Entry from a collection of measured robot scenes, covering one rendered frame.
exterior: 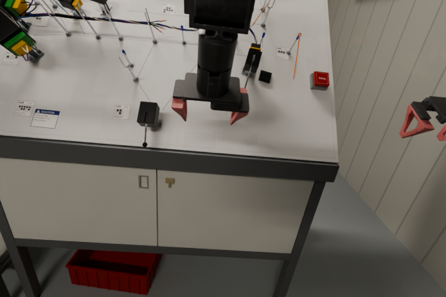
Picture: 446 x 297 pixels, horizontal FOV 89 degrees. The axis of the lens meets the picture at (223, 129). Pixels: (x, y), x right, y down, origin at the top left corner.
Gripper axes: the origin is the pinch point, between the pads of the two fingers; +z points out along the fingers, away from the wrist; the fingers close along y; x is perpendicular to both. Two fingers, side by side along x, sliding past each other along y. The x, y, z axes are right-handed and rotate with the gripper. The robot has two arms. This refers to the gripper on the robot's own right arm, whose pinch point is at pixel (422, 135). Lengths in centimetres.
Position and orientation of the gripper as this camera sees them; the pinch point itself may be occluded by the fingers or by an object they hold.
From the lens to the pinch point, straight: 70.5
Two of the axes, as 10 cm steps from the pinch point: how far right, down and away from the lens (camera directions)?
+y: -9.9, -0.7, -0.9
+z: -1.2, 5.9, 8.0
